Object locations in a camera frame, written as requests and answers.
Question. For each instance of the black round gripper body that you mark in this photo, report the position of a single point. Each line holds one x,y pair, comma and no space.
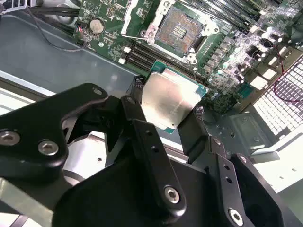
113,201

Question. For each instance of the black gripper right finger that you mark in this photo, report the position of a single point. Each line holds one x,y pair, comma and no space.
227,184

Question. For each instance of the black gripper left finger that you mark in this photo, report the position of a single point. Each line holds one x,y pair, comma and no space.
35,132

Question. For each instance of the silver CPU with green edge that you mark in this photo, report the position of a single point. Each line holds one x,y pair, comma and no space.
165,99

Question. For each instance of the silver metal socket cover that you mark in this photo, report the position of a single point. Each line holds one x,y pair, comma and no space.
126,19

